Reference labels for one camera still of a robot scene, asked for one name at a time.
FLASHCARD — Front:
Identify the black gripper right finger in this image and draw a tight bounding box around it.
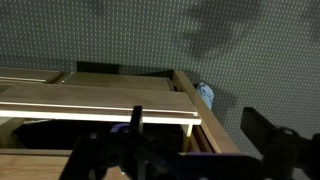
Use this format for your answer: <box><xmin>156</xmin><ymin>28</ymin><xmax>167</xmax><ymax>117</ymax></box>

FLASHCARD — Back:
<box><xmin>240</xmin><ymin>106</ymin><xmax>320</xmax><ymax>180</ymax></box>

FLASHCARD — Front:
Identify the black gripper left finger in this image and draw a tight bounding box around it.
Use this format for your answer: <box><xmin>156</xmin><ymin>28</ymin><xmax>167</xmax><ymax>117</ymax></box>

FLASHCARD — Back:
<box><xmin>59</xmin><ymin>105</ymin><xmax>188</xmax><ymax>180</ymax></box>

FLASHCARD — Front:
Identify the wooden drawer cabinet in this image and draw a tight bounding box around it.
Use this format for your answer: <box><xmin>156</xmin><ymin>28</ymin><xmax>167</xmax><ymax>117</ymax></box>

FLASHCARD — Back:
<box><xmin>0</xmin><ymin>66</ymin><xmax>242</xmax><ymax>180</ymax></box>

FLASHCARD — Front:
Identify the blue cloth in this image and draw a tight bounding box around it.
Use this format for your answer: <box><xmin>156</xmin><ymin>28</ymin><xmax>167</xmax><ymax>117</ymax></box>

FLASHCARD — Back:
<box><xmin>195</xmin><ymin>82</ymin><xmax>215</xmax><ymax>111</ymax></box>

